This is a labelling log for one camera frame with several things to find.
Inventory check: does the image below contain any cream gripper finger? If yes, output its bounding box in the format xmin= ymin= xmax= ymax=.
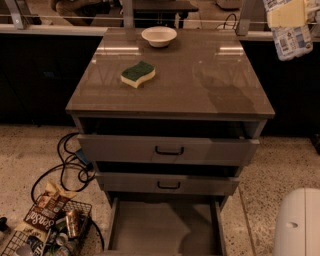
xmin=266 ymin=0 xmax=307 ymax=28

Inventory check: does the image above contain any clear plastic water bottle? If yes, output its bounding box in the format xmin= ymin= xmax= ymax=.
xmin=263 ymin=0 xmax=313 ymax=61

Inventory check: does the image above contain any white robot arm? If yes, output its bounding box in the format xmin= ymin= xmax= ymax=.
xmin=263 ymin=0 xmax=320 ymax=256

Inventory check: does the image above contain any grey drawer cabinet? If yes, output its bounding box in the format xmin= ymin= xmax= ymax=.
xmin=66 ymin=29 xmax=274 ymax=203

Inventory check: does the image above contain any grey top drawer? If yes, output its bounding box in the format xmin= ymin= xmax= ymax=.
xmin=78 ymin=134 xmax=259 ymax=166

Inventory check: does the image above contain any grey drawer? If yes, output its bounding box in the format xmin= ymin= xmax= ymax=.
xmin=104 ymin=198 xmax=227 ymax=256
xmin=96 ymin=172 xmax=239 ymax=196
xmin=78 ymin=134 xmax=259 ymax=166

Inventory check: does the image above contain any grey middle drawer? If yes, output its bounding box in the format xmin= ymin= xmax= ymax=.
xmin=96 ymin=172 xmax=239 ymax=196

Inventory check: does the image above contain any grey bottom drawer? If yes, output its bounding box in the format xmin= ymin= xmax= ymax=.
xmin=104 ymin=198 xmax=227 ymax=256

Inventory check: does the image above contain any white ceramic bowl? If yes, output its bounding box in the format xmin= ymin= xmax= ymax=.
xmin=141 ymin=26 xmax=177 ymax=48

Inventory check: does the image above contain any green and yellow sponge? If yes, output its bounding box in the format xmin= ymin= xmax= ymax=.
xmin=121 ymin=61 xmax=156 ymax=88

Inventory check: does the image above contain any blue power plug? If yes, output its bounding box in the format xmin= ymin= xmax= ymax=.
xmin=75 ymin=149 xmax=92 ymax=166

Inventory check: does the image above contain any bronze drink can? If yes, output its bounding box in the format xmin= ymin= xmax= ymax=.
xmin=65 ymin=210 xmax=80 ymax=238

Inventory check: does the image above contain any silver can top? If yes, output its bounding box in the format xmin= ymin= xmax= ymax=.
xmin=55 ymin=233 xmax=68 ymax=246

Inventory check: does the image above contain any brown snack bag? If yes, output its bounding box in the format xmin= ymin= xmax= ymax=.
xmin=15 ymin=180 xmax=77 ymax=242

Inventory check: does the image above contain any metal railing frame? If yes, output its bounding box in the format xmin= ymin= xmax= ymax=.
xmin=0 ymin=0 xmax=271 ymax=39

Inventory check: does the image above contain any black floor cable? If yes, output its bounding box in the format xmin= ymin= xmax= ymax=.
xmin=30 ymin=132 xmax=106 ymax=251

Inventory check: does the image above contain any black wire basket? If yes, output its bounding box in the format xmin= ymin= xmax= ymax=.
xmin=1 ymin=201 xmax=91 ymax=256

